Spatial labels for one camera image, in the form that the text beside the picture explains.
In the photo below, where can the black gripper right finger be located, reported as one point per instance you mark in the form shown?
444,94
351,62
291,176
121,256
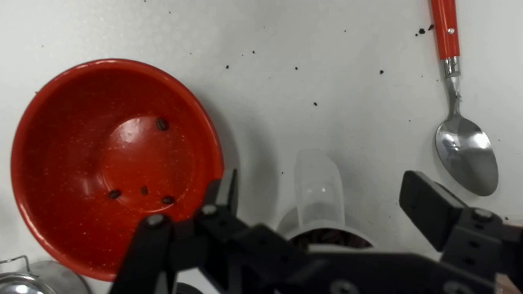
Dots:
467,236

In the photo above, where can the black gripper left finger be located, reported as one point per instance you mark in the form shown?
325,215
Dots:
160,246

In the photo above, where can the white plastic tray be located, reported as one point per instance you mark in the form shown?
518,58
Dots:
351,78

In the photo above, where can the red bowl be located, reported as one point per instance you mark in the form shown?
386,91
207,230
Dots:
101,145

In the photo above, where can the grey jar of beans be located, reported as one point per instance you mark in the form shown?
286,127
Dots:
319,214

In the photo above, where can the metal strainer cup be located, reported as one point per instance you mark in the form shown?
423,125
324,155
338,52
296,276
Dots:
21,276

